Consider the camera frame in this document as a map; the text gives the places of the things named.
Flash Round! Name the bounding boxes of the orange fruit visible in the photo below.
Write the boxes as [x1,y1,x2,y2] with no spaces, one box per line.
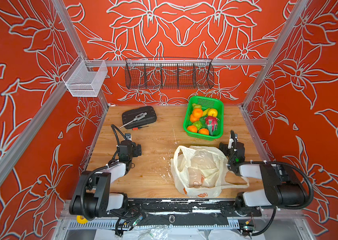
[186,125,198,133]
[198,128,209,136]
[189,114,199,123]
[192,108,203,119]

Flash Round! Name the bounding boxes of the pink dragon fruit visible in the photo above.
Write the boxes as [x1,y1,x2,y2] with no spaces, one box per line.
[205,116,219,136]

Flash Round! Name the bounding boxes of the translucent plastic bag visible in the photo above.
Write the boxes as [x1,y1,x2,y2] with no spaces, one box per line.
[170,146,250,198]

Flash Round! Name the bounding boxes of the light green crinkled fruit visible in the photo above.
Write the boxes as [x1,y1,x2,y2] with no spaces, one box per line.
[192,121,204,131]

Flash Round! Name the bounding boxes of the yellow apple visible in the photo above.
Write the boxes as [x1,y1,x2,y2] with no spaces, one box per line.
[207,109,218,117]

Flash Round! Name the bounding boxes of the green pear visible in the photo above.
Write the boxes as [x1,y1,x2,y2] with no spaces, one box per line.
[192,104,202,109]

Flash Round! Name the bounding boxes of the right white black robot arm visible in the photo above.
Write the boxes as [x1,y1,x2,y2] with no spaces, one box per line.
[219,131,314,215]

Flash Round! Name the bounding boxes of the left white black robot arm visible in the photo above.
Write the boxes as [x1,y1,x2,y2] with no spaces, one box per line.
[69,125,142,221]

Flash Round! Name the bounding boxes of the silver ratchet screwdriver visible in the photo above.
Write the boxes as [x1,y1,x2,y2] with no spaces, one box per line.
[121,113,147,128]

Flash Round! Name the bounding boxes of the black tool case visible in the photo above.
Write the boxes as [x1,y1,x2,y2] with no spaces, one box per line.
[121,106,157,129]

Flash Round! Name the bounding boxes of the yellow banana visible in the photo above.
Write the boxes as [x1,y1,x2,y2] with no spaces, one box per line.
[202,108,210,117]

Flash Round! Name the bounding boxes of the green plastic basket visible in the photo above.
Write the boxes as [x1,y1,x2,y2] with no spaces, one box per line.
[183,96,224,141]

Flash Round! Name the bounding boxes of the small circuit board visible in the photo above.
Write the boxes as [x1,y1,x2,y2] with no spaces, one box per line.
[239,221,255,236]

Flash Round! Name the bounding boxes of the yellow tape roll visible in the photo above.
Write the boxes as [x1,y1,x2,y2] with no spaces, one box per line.
[76,216,89,225]

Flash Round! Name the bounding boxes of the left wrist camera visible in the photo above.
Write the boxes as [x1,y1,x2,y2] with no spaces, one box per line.
[125,133,132,141]

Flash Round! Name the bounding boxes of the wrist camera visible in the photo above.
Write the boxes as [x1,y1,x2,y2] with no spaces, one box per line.
[125,133,132,141]
[228,134,237,149]

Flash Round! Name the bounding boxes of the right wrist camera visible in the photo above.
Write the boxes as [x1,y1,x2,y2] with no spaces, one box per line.
[228,134,237,149]

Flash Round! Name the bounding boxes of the red handled small screwdriver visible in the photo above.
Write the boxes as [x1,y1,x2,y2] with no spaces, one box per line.
[132,126,149,131]

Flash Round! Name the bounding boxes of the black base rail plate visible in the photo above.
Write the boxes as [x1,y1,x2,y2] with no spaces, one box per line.
[101,197,262,227]

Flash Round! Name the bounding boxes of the black wire wall basket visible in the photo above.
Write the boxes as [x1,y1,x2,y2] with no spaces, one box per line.
[125,57,215,90]

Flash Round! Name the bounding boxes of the white wire mesh basket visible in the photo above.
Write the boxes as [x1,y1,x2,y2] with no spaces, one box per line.
[62,55,108,97]

